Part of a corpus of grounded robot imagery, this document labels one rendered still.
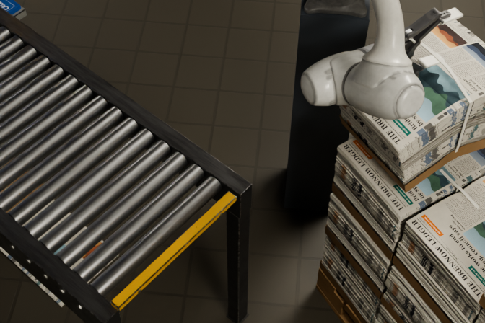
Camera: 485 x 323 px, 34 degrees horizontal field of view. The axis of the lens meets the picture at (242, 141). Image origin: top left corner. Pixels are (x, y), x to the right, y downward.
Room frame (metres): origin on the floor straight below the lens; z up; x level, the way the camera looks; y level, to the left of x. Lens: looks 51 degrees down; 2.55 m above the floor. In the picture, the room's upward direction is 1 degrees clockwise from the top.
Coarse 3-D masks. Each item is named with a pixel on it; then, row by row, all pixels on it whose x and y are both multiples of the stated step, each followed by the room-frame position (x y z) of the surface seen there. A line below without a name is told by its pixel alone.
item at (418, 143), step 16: (432, 96) 1.29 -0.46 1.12; (352, 112) 1.35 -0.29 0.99; (416, 112) 1.25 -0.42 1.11; (432, 112) 1.24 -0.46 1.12; (448, 112) 1.24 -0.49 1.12; (352, 128) 1.37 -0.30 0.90; (368, 128) 1.29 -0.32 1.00; (384, 128) 1.22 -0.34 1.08; (400, 128) 1.21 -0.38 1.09; (416, 128) 1.21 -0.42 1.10; (432, 128) 1.20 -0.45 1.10; (448, 128) 1.23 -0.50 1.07; (368, 144) 1.31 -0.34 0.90; (384, 144) 1.22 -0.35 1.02; (400, 144) 1.17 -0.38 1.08; (416, 144) 1.18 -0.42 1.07; (432, 144) 1.22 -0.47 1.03; (448, 144) 1.25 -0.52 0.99; (384, 160) 1.25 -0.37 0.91; (400, 160) 1.16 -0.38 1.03; (416, 160) 1.19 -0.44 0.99; (432, 160) 1.23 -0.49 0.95; (400, 176) 1.20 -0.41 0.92; (416, 176) 1.20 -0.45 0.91
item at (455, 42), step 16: (432, 32) 1.53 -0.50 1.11; (448, 32) 1.54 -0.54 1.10; (464, 32) 1.55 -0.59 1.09; (432, 48) 1.46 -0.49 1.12; (448, 48) 1.46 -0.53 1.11; (464, 48) 1.47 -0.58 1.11; (480, 48) 1.48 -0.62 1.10; (464, 64) 1.40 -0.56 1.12; (480, 64) 1.42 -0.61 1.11; (480, 80) 1.35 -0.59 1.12; (480, 112) 1.29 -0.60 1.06; (480, 128) 1.31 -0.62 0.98; (464, 144) 1.28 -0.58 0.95
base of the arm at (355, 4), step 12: (312, 0) 1.75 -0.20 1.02; (324, 0) 1.74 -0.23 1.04; (336, 0) 1.72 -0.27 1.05; (348, 0) 1.73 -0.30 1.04; (360, 0) 1.75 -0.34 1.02; (312, 12) 1.72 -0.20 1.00; (324, 12) 1.72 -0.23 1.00; (336, 12) 1.72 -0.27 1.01; (348, 12) 1.71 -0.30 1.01; (360, 12) 1.71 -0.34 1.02
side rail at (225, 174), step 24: (0, 24) 1.88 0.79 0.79; (24, 24) 1.88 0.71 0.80; (48, 48) 1.77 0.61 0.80; (72, 72) 1.66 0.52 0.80; (96, 96) 1.59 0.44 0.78; (120, 96) 1.57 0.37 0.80; (144, 120) 1.47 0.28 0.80; (168, 144) 1.39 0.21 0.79; (192, 144) 1.39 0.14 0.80; (216, 168) 1.30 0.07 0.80; (240, 192) 1.22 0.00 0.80; (240, 216) 1.22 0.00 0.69
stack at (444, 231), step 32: (352, 160) 1.32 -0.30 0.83; (480, 160) 1.32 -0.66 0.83; (352, 192) 1.30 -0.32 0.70; (384, 192) 1.21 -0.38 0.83; (416, 192) 1.21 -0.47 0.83; (448, 192) 1.22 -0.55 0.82; (480, 192) 1.21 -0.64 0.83; (352, 224) 1.27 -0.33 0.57; (384, 224) 1.17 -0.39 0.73; (416, 224) 1.11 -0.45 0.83; (448, 224) 1.11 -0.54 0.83; (480, 224) 1.11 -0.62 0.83; (352, 256) 1.25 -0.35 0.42; (384, 256) 1.15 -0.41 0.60; (416, 256) 1.07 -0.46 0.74; (448, 256) 1.01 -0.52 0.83; (480, 256) 1.02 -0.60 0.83; (320, 288) 1.35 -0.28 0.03; (352, 288) 1.23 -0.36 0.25; (384, 288) 1.14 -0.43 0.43; (448, 288) 0.97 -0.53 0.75; (480, 288) 0.92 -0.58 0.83; (384, 320) 1.10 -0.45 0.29; (416, 320) 1.00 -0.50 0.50; (480, 320) 0.87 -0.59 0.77
